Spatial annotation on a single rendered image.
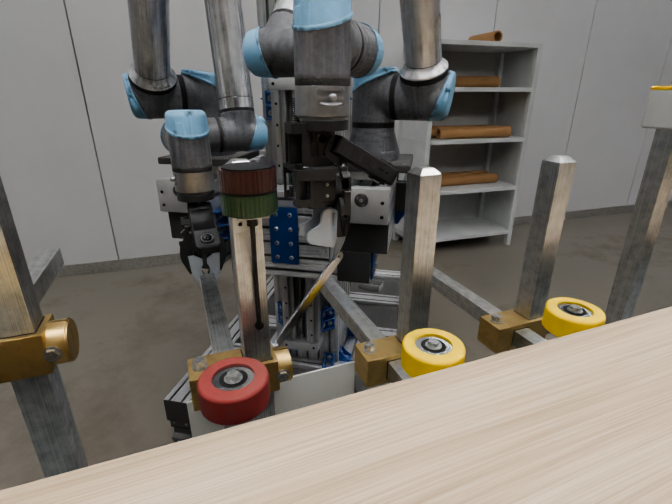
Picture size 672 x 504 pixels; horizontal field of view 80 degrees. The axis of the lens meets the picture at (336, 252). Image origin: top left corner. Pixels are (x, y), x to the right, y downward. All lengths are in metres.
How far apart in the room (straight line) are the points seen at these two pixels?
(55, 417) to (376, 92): 0.92
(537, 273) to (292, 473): 0.54
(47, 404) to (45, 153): 2.74
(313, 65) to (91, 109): 2.67
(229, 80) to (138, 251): 2.48
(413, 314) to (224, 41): 0.67
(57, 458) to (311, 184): 0.46
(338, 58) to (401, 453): 0.45
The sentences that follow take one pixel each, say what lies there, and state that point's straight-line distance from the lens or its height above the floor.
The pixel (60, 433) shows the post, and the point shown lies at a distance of 0.62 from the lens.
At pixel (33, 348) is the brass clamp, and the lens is 0.54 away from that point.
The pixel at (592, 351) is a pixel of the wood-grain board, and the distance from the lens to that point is 0.62.
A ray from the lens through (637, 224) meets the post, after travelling 0.97.
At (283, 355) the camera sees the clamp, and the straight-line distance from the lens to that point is 0.59.
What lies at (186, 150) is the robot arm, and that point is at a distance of 0.81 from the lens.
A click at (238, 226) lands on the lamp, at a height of 1.06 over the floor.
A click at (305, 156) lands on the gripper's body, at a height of 1.13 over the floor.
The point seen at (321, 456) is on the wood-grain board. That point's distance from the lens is 0.41.
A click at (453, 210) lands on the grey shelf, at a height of 0.22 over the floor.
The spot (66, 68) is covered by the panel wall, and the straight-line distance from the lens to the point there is 3.17.
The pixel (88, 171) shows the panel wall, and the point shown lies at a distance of 3.20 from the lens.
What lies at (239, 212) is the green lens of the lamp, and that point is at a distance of 0.42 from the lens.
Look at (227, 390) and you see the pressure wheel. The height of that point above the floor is 0.90.
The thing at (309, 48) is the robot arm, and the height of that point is 1.26.
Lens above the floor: 1.21
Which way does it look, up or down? 21 degrees down
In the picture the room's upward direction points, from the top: straight up
